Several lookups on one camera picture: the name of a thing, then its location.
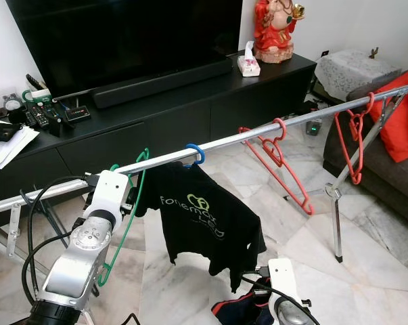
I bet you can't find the white paper stack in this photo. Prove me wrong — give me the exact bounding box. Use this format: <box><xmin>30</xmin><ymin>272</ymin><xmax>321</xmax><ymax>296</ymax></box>
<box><xmin>0</xmin><ymin>125</ymin><xmax>41</xmax><ymax>170</ymax></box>

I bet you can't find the green hanger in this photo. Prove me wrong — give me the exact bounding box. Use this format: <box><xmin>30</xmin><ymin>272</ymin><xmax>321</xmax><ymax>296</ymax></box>
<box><xmin>97</xmin><ymin>148</ymin><xmax>150</xmax><ymax>286</ymax></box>

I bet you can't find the black wire hanger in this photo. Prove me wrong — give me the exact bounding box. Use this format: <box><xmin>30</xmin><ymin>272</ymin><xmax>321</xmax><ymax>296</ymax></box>
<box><xmin>36</xmin><ymin>198</ymin><xmax>69</xmax><ymax>238</ymax></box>

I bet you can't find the small round clock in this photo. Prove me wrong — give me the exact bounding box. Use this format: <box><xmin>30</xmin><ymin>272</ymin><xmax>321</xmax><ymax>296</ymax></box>
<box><xmin>4</xmin><ymin>96</ymin><xmax>23</xmax><ymax>112</ymax></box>

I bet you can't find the navy shirt with red stripe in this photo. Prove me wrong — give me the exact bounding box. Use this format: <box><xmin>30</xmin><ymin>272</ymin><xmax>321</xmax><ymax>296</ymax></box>
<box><xmin>210</xmin><ymin>288</ymin><xmax>275</xmax><ymax>325</ymax></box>

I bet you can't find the red plastic hanger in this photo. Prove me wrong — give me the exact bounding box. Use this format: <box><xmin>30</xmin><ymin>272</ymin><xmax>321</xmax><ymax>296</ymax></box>
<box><xmin>334</xmin><ymin>91</ymin><xmax>382</xmax><ymax>185</ymax></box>
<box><xmin>237</xmin><ymin>118</ymin><xmax>316</xmax><ymax>216</ymax></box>

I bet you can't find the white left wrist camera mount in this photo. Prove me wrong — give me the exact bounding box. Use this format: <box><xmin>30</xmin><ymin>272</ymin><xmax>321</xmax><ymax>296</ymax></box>
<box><xmin>92</xmin><ymin>169</ymin><xmax>131</xmax><ymax>216</ymax></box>

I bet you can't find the black set-top box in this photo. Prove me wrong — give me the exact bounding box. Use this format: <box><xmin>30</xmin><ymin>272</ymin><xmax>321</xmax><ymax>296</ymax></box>
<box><xmin>63</xmin><ymin>103</ymin><xmax>93</xmax><ymax>123</ymax></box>

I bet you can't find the red cushion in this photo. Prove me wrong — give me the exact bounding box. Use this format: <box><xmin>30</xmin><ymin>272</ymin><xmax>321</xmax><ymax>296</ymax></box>
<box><xmin>369</xmin><ymin>64</ymin><xmax>408</xmax><ymax>163</ymax></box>

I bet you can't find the red fortune god figurine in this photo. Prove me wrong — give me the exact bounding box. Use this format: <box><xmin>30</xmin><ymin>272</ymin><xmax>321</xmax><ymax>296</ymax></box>
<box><xmin>253</xmin><ymin>0</ymin><xmax>306</xmax><ymax>64</ymax></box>

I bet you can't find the black remote control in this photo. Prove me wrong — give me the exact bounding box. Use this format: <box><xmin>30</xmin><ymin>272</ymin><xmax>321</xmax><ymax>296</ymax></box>
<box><xmin>28</xmin><ymin>107</ymin><xmax>52</xmax><ymax>129</ymax></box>
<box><xmin>26</xmin><ymin>73</ymin><xmax>43</xmax><ymax>92</ymax></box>

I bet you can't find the lace covered side table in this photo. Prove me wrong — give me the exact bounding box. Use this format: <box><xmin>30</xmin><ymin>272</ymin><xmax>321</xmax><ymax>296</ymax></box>
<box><xmin>313</xmin><ymin>47</ymin><xmax>402</xmax><ymax>102</ymax></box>

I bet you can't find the white pink tissue box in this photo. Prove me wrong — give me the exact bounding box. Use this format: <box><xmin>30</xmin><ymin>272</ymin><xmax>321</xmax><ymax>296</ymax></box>
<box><xmin>237</xmin><ymin>41</ymin><xmax>262</xmax><ymax>77</ymax></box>

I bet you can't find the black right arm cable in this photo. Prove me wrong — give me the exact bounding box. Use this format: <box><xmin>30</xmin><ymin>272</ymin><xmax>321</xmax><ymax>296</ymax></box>
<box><xmin>241</xmin><ymin>269</ymin><xmax>319</xmax><ymax>325</ymax></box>

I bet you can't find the black television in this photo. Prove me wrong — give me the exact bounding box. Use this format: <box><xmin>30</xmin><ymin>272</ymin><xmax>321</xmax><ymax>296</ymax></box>
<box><xmin>6</xmin><ymin>0</ymin><xmax>240</xmax><ymax>95</ymax></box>

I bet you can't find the black logo T-shirt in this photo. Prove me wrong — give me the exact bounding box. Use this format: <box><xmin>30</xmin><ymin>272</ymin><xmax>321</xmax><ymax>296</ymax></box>
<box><xmin>136</xmin><ymin>161</ymin><xmax>269</xmax><ymax>293</ymax></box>

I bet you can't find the silver clothes rack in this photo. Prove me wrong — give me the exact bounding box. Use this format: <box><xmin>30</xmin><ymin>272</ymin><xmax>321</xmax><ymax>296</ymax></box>
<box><xmin>0</xmin><ymin>83</ymin><xmax>408</xmax><ymax>272</ymax></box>

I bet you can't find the small device with green light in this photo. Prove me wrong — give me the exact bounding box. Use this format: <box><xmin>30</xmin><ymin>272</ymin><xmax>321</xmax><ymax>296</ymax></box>
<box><xmin>307</xmin><ymin>121</ymin><xmax>325</xmax><ymax>137</ymax></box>

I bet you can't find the dark brown sofa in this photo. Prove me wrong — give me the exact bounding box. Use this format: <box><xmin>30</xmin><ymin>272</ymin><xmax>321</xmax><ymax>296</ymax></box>
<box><xmin>322</xmin><ymin>81</ymin><xmax>408</xmax><ymax>228</ymax></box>

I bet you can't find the black soundbar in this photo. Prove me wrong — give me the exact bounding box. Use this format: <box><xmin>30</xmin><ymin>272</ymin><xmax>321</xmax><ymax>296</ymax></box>
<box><xmin>93</xmin><ymin>58</ymin><xmax>233</xmax><ymax>109</ymax></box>

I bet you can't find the blue hanger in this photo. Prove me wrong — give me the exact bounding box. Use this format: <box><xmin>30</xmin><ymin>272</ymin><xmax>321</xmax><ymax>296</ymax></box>
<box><xmin>185</xmin><ymin>142</ymin><xmax>206</xmax><ymax>167</ymax></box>

